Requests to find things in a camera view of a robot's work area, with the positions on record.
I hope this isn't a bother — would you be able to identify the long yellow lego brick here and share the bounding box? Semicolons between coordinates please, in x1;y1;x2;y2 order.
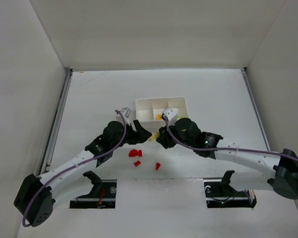
149;132;159;142

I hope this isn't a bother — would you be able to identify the red arch lego piece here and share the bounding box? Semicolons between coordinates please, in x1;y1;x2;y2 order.
129;149;143;158

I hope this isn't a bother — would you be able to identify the small red lego brick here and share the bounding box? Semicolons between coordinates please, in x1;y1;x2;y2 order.
134;161;141;167

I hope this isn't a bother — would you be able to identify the red sloped lego piece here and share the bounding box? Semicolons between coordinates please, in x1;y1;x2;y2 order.
155;163;161;171

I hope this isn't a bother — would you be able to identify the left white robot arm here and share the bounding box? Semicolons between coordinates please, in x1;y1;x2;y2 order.
13;120;152;227

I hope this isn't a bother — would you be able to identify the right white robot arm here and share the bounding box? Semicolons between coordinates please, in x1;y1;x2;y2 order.
156;118;298;200

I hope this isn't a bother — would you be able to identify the white three-compartment container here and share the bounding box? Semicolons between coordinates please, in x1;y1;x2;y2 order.
136;97;189;131

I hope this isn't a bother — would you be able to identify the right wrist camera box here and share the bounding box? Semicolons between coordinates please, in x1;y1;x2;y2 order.
161;108;178;125

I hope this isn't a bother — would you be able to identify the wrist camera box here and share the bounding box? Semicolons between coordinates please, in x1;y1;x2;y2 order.
161;108;178;125
120;107;131;118

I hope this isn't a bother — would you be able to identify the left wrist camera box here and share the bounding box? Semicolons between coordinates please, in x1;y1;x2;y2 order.
120;107;131;118

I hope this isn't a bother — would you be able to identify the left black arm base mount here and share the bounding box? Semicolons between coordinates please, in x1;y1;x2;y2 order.
70;171;117;209

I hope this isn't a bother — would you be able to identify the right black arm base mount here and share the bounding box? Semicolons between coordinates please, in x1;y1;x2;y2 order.
204;170;257;208

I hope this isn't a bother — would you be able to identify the left aluminium frame rail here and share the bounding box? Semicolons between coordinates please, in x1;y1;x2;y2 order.
37;67;73;175

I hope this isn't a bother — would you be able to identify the aluminium frame rail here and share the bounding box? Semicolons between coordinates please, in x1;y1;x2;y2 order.
37;67;73;175
240;67;279;172

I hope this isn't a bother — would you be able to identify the right aluminium frame rail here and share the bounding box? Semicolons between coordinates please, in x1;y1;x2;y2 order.
240;67;279;172

